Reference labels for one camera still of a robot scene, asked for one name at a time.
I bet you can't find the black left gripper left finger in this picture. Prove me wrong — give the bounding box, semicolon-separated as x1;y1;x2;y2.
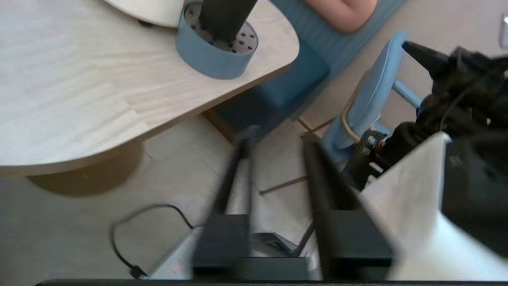
192;126;259;279

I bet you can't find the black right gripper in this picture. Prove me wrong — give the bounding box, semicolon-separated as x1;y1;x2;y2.
402;41;508;131

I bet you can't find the round blue drip tray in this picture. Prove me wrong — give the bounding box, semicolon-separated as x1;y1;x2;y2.
176;3;259;80

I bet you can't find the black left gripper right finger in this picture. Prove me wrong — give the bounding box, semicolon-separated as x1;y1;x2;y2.
302;136;394;280

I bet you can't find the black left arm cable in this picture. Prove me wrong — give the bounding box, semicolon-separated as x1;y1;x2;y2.
111;204;196;279

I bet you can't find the black plastic cup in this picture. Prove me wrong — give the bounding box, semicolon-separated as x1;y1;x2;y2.
198;0;258;42

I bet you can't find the large clear water dispenser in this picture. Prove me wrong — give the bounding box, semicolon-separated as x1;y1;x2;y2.
104;0;187;28

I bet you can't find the white robot torso cover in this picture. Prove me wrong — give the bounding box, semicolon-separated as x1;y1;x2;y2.
149;132;508;281

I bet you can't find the pink bolster cushion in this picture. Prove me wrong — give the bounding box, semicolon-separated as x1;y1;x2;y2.
304;0;377;33

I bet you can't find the light blue chair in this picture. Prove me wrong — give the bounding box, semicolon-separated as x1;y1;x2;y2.
260;30;423;195

